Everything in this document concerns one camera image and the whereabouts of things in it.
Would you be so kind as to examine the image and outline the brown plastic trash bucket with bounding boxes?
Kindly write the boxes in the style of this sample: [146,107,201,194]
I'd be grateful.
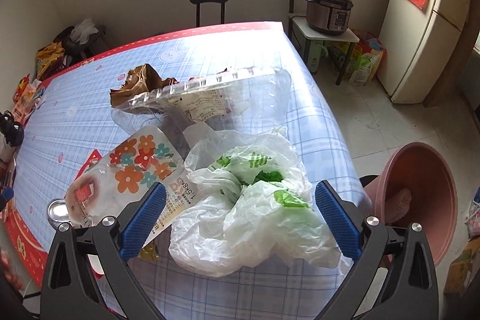
[364,142,458,266]

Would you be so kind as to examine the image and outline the cream refrigerator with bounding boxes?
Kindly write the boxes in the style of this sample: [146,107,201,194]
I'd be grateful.
[377,0,470,105]

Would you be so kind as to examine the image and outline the red peanut package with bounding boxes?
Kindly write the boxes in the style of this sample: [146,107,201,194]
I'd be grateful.
[75,149,102,179]

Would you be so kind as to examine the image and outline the green yellow shopping bags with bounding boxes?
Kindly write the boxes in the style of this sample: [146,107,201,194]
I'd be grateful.
[326,30,386,86]

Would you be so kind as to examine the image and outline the small white side table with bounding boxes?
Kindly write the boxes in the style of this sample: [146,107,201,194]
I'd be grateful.
[287,13,360,85]

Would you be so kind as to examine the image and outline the cardboard box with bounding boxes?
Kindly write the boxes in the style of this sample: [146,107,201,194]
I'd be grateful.
[443,236,479,296]

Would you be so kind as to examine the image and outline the clear plastic clamshell container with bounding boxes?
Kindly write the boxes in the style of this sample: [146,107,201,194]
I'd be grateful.
[112,67,291,157]

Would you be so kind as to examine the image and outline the yellow snack bags pile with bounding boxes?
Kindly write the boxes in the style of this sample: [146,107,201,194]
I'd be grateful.
[35,41,68,81]

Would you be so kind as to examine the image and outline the brown paper bag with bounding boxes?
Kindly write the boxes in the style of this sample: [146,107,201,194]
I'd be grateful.
[110,64,178,108]

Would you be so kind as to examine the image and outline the flower print plastic package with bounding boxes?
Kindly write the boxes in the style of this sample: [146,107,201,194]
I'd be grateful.
[65,125,199,244]

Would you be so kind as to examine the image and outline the blue plaid table cover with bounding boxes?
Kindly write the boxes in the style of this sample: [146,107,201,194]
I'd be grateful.
[10,28,373,320]

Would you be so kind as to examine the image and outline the light green kettle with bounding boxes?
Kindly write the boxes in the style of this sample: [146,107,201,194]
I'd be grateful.
[306,40,329,74]

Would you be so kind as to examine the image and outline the white green plastic bag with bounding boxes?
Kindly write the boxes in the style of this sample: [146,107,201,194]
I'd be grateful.
[168,124,340,278]

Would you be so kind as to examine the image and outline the electric pressure cooker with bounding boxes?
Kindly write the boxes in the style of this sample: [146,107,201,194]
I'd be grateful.
[305,0,353,36]

